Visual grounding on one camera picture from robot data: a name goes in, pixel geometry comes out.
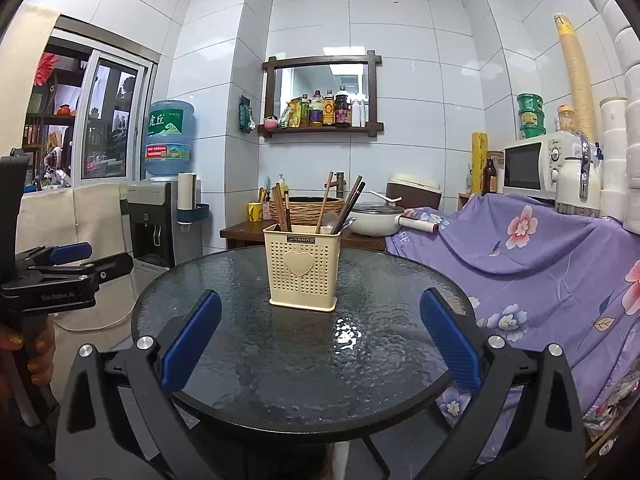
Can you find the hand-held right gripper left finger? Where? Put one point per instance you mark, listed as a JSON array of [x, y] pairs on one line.
[[192, 335]]

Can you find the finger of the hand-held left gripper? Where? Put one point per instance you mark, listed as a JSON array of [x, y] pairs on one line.
[[70, 253], [112, 266]]

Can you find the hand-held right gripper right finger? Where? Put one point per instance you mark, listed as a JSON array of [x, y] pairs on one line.
[[450, 340]]

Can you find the beige perforated utensil holder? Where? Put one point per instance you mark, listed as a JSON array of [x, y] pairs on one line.
[[302, 270]]

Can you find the metal spoon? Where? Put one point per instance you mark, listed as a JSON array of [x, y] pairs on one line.
[[350, 221]]

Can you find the grey spoon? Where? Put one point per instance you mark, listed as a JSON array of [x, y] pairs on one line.
[[330, 220]]

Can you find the black chopstick with gold band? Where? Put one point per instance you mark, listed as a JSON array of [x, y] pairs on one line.
[[350, 200]]

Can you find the person's left hand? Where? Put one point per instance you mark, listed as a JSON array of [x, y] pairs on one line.
[[41, 369]]

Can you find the cream cloth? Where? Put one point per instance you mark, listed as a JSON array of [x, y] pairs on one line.
[[95, 240]]

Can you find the white water dispenser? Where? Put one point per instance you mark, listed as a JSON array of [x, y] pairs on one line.
[[150, 230]]

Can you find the teal cup holder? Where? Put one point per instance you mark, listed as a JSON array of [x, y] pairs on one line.
[[192, 214]]

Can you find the purple floral cloth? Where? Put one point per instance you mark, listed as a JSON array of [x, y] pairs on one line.
[[525, 270]]

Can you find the stack of paper cups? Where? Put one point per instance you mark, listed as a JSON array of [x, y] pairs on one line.
[[187, 190]]

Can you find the wooden display shelf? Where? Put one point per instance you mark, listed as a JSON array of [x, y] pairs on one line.
[[50, 130]]

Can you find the white cooking pot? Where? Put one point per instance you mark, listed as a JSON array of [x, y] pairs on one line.
[[380, 224]]

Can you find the blue water bottle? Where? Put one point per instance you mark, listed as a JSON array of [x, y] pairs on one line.
[[169, 140]]

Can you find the yellow mug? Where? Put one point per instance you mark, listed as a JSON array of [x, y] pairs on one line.
[[255, 211]]

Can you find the pink dotted bottle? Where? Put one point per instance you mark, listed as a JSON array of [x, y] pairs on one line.
[[268, 211]]

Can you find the sliding window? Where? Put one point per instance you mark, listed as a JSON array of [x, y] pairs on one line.
[[115, 115]]

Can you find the cream rice cooker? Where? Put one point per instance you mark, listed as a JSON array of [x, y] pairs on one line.
[[415, 192]]

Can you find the glass pot lid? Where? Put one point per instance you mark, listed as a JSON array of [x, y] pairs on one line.
[[372, 208]]

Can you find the blue toothbrush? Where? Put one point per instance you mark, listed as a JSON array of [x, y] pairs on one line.
[[269, 190]]

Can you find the brown glass bottle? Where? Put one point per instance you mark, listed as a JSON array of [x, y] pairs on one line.
[[489, 177]]

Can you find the woven pattern wash basin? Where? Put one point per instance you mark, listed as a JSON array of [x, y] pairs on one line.
[[305, 210]]

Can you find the yellow soap bottle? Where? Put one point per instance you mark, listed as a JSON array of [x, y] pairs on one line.
[[282, 185]]

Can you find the brass faucet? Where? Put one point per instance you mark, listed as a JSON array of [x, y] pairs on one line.
[[340, 185]]

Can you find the white microwave oven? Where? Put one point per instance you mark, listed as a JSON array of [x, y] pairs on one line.
[[530, 167]]

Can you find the green hanging bag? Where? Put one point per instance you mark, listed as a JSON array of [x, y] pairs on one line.
[[245, 116]]

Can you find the white kettle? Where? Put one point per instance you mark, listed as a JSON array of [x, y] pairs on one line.
[[575, 180]]

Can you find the pink bowl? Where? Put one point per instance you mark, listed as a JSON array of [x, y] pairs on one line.
[[270, 124]]

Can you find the green instant noodle cup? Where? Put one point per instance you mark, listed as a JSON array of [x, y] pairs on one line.
[[530, 101], [531, 117], [532, 131]]

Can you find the green snack packet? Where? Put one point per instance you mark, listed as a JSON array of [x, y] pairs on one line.
[[290, 115]]

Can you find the wooden framed mirror shelf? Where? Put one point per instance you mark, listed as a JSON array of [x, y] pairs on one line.
[[320, 130]]

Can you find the white foam cup stack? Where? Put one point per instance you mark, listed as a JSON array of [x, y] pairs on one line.
[[622, 50], [613, 160]]

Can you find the white bottle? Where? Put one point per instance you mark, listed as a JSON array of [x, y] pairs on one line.
[[359, 114]]

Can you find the yellow oil bottle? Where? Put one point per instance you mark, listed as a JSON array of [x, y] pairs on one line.
[[305, 112]]

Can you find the orange lid jar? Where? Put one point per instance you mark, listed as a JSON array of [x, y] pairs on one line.
[[566, 119]]

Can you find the dark soy sauce bottle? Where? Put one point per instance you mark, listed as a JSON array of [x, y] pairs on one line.
[[342, 109]]

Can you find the brown sauce bottle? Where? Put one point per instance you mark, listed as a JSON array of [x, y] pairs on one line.
[[316, 110]]

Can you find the amber sauce bottle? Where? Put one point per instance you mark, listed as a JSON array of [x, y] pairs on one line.
[[328, 110]]

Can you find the tall yellow paper cup stack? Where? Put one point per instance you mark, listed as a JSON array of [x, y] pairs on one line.
[[575, 75]]

